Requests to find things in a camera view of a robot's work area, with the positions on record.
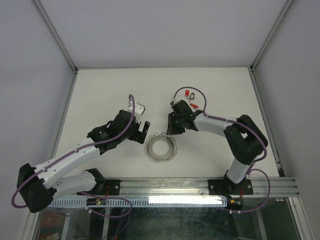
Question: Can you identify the white slotted cable duct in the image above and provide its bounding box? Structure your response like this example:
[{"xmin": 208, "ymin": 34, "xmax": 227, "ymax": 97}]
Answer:
[{"xmin": 49, "ymin": 195, "xmax": 227, "ymax": 209}]

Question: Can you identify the metal disc with key rings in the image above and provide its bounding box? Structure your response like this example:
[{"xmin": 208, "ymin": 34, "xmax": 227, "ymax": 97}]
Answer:
[{"xmin": 144, "ymin": 132, "xmax": 178, "ymax": 163}]

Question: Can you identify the black white key tag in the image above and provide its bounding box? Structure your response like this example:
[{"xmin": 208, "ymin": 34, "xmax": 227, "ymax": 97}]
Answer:
[{"xmin": 189, "ymin": 93, "xmax": 195, "ymax": 100}]

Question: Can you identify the aluminium mounting rail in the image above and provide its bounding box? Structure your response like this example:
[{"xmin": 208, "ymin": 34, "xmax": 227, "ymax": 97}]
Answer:
[{"xmin": 99, "ymin": 176, "xmax": 300, "ymax": 198}]

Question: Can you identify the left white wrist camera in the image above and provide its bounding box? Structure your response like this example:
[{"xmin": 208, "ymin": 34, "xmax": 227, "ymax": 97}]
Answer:
[{"xmin": 127, "ymin": 100, "xmax": 146, "ymax": 119}]

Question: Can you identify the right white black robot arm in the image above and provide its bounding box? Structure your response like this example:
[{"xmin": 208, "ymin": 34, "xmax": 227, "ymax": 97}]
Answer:
[{"xmin": 166, "ymin": 100, "xmax": 268, "ymax": 198}]

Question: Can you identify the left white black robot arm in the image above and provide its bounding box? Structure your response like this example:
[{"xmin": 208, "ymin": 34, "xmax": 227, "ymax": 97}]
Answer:
[{"xmin": 16, "ymin": 106, "xmax": 150, "ymax": 213}]

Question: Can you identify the red handled key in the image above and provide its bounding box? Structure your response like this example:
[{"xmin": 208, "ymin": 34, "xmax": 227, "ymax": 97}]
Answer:
[{"xmin": 184, "ymin": 89, "xmax": 191, "ymax": 103}]

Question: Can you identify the red key tag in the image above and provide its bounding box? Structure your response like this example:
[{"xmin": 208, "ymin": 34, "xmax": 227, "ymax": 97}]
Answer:
[{"xmin": 189, "ymin": 103, "xmax": 199, "ymax": 110}]

